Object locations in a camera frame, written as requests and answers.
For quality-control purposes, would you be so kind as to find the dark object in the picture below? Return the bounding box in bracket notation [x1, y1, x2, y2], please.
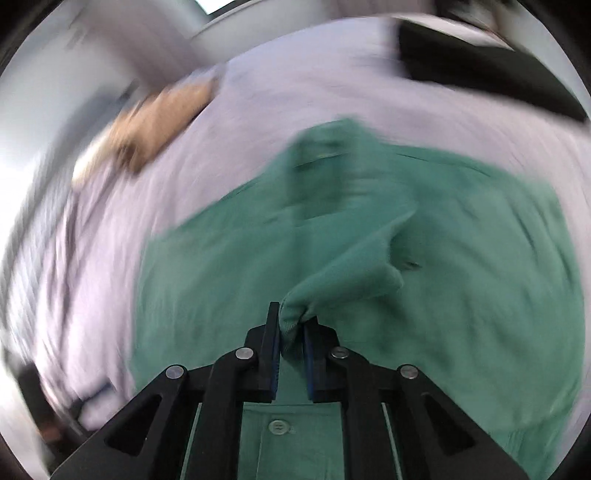
[16, 362, 116, 445]

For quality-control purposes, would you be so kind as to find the dark cloth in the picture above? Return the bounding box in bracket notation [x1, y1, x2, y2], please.
[396, 21, 589, 123]

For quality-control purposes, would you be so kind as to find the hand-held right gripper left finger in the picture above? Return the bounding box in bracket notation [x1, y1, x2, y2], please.
[50, 301, 282, 480]

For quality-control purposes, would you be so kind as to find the green button shirt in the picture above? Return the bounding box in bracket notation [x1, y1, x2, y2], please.
[129, 117, 587, 480]

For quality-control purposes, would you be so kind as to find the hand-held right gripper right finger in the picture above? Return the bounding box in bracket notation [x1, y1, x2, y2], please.
[302, 315, 532, 480]

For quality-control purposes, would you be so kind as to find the tan cloth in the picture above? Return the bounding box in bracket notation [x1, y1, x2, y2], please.
[71, 76, 219, 186]

